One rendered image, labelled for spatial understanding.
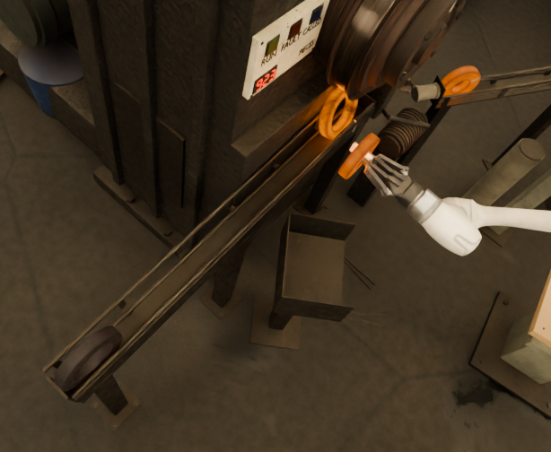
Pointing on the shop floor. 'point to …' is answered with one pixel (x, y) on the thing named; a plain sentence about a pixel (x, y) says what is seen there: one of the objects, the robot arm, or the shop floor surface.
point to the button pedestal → (539, 191)
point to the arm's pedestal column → (517, 358)
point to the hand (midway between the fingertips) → (361, 153)
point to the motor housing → (389, 143)
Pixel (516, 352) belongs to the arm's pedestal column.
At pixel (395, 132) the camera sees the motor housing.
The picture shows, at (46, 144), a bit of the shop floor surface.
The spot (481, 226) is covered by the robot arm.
